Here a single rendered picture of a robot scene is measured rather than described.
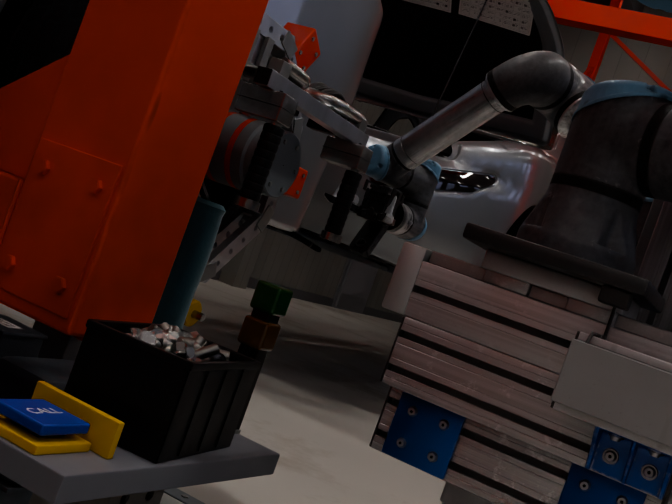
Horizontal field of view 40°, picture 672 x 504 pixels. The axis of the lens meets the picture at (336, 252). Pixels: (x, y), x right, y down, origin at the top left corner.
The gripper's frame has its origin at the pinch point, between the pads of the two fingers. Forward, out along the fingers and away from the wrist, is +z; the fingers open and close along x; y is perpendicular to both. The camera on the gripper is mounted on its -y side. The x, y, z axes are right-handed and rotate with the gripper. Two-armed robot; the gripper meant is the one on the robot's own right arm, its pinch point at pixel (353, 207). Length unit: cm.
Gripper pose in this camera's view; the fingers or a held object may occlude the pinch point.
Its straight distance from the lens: 189.9
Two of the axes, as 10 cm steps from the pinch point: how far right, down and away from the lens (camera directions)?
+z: -4.1, -1.5, -9.0
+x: 8.4, 3.1, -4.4
